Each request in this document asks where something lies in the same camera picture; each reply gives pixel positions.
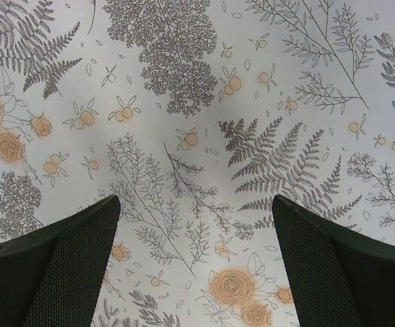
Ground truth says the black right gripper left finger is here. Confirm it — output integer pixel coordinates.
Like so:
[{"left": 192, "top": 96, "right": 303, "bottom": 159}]
[{"left": 0, "top": 196, "right": 121, "bottom": 326}]

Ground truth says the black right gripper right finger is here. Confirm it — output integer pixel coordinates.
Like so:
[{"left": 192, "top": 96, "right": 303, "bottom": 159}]
[{"left": 272, "top": 195, "right": 395, "bottom": 326}]

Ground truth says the floral patterned table cloth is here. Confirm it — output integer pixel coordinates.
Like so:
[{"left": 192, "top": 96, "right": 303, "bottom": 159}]
[{"left": 0, "top": 1, "right": 395, "bottom": 326}]

